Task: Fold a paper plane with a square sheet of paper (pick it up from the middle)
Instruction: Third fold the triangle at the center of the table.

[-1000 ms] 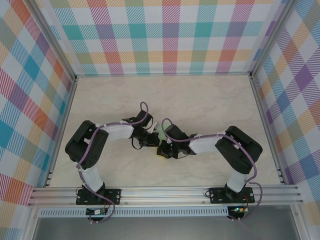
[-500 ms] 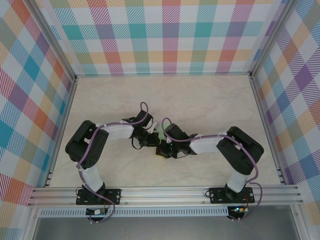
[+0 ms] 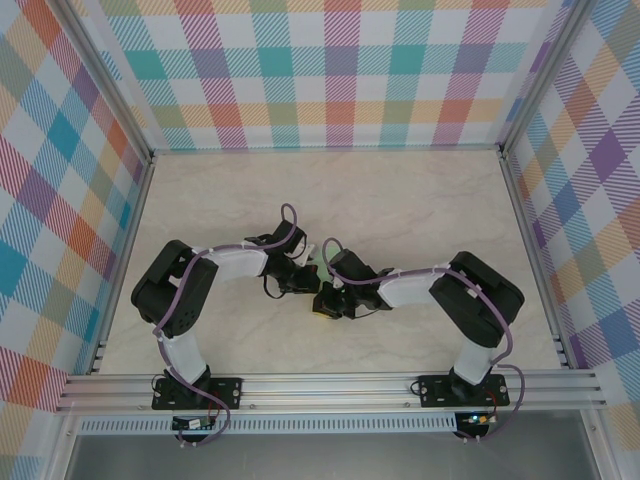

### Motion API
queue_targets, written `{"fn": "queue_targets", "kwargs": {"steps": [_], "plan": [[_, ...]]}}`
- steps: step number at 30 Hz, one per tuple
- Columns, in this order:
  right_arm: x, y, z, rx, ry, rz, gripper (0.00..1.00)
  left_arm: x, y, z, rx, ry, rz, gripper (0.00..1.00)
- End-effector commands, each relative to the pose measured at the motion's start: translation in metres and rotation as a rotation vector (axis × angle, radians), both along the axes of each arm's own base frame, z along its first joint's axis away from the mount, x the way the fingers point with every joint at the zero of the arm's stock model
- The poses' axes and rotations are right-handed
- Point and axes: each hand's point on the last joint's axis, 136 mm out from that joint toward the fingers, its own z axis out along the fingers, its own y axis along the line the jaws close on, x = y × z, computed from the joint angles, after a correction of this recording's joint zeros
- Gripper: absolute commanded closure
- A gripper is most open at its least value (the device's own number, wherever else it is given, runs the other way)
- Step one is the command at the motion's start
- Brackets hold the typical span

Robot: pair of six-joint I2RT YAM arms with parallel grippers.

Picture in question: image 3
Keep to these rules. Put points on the light green paper sheet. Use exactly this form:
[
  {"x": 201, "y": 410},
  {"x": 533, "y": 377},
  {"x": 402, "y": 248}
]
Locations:
[{"x": 321, "y": 272}]

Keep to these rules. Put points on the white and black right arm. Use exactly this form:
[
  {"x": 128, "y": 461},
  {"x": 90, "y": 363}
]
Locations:
[{"x": 405, "y": 292}]

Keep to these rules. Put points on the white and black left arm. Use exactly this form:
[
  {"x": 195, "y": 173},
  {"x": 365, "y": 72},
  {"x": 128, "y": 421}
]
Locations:
[{"x": 240, "y": 265}]

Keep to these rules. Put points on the grey metal panel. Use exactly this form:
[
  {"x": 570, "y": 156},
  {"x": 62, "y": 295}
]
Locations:
[{"x": 325, "y": 457}]

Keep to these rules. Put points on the small black circuit board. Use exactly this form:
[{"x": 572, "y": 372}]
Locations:
[{"x": 192, "y": 424}]

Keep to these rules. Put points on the small green-lit circuit board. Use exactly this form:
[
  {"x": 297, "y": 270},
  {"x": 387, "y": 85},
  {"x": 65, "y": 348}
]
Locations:
[{"x": 477, "y": 420}]

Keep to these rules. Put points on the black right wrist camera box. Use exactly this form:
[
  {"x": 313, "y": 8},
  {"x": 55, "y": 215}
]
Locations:
[{"x": 352, "y": 267}]

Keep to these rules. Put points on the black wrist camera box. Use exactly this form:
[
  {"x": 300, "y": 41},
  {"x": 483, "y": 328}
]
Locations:
[
  {"x": 352, "y": 267},
  {"x": 289, "y": 237}
]

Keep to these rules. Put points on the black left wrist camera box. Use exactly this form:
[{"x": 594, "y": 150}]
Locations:
[{"x": 289, "y": 237}]

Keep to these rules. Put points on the wide slotted aluminium base rail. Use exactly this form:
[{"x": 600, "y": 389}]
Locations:
[{"x": 325, "y": 390}]

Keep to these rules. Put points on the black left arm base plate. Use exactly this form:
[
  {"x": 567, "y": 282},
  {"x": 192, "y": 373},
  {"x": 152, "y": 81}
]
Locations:
[{"x": 227, "y": 392}]

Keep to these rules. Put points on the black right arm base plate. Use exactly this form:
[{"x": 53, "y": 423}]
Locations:
[{"x": 435, "y": 395}]

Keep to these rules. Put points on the aluminium side rail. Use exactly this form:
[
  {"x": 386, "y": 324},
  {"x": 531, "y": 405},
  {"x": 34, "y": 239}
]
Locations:
[
  {"x": 533, "y": 250},
  {"x": 125, "y": 250}
]

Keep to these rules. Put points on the aluminium frame post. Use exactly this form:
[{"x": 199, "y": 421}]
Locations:
[
  {"x": 546, "y": 75},
  {"x": 107, "y": 75}
]

